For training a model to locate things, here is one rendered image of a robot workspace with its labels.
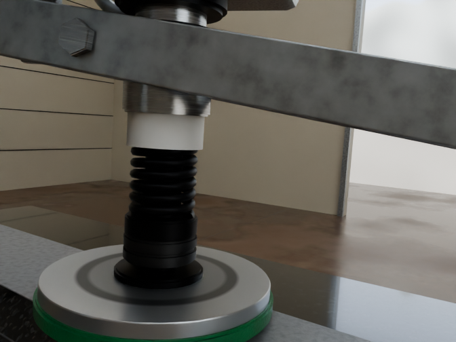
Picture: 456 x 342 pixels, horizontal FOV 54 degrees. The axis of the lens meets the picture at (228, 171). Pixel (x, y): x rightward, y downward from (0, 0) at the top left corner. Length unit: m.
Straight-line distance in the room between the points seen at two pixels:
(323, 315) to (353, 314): 0.03
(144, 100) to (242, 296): 0.18
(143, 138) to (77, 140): 6.34
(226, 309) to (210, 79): 0.18
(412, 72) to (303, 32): 5.31
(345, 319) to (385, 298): 0.09
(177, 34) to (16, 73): 5.80
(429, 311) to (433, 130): 0.25
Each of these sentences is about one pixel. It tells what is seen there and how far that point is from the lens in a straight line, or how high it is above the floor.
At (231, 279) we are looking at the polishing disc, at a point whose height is 0.84.
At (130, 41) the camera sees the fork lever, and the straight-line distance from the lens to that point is 0.37.
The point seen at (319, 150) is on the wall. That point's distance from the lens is 5.40.
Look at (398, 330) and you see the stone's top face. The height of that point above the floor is 0.80.
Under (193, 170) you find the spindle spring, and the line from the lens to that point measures 0.40.
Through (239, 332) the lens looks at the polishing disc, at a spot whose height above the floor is 0.82.
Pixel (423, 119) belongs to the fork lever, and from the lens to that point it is 0.32.
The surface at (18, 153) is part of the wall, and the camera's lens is 6.16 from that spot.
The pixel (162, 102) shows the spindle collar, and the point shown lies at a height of 1.00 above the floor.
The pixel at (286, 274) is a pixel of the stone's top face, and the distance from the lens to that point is 0.56.
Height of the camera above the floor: 0.98
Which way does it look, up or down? 6 degrees down
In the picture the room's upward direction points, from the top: 4 degrees clockwise
